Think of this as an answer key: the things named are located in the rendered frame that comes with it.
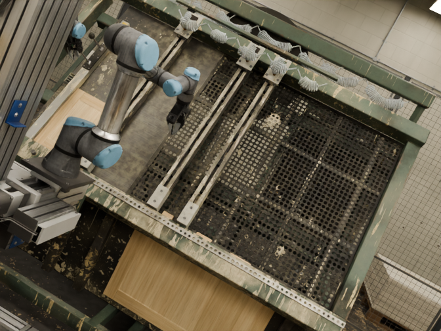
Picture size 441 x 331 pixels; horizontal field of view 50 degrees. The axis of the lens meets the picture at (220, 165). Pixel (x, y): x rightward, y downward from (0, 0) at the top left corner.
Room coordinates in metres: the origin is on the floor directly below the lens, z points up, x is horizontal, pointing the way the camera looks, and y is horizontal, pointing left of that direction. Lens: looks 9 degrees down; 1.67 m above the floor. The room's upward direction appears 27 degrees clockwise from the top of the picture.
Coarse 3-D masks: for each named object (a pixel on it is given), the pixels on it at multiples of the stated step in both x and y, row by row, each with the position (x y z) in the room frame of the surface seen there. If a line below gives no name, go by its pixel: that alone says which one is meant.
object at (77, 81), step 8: (128, 24) 3.02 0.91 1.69; (104, 56) 2.91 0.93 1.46; (96, 64) 2.86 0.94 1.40; (80, 72) 2.79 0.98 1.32; (88, 72) 2.80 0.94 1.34; (72, 80) 2.75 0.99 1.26; (80, 80) 2.76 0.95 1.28; (64, 88) 2.72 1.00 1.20; (72, 88) 2.73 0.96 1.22; (64, 96) 2.69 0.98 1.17; (56, 104) 2.65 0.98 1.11; (48, 112) 2.62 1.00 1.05; (40, 120) 2.59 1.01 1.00; (48, 120) 2.60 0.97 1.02; (32, 128) 2.56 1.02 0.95; (40, 128) 2.56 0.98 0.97; (32, 136) 2.53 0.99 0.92
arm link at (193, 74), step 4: (188, 68) 2.19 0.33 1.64; (192, 68) 2.21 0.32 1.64; (184, 72) 2.18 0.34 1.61; (188, 72) 2.17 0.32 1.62; (192, 72) 2.17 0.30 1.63; (196, 72) 2.19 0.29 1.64; (188, 76) 2.17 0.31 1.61; (192, 76) 2.17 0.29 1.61; (196, 76) 2.17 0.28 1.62; (192, 80) 2.18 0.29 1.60; (196, 80) 2.19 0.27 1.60; (192, 84) 2.18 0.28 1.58; (196, 84) 2.21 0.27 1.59; (192, 88) 2.20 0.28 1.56; (184, 92) 2.21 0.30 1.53; (188, 92) 2.21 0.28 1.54; (192, 92) 2.22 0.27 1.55
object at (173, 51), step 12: (192, 12) 2.89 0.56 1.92; (180, 36) 2.96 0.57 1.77; (168, 48) 2.93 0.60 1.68; (180, 48) 2.97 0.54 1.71; (168, 60) 2.88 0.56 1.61; (144, 84) 2.77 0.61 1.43; (144, 96) 2.76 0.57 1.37; (132, 108) 2.67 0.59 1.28; (120, 132) 2.65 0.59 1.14; (84, 168) 2.47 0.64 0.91
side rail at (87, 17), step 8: (96, 0) 3.08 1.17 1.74; (104, 0) 3.11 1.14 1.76; (112, 0) 3.20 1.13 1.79; (88, 8) 3.04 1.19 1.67; (96, 8) 3.06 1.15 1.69; (104, 8) 3.15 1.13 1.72; (80, 16) 2.99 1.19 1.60; (88, 16) 3.01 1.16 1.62; (96, 16) 3.10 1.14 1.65; (88, 24) 3.04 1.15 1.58; (64, 56) 2.94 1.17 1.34; (56, 64) 2.90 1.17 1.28
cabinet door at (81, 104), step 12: (72, 96) 2.72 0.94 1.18; (84, 96) 2.73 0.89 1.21; (60, 108) 2.67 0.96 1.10; (72, 108) 2.68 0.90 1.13; (84, 108) 2.69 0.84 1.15; (96, 108) 2.70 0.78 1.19; (60, 120) 2.63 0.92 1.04; (96, 120) 2.66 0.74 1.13; (48, 132) 2.58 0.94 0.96; (48, 144) 2.54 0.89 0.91
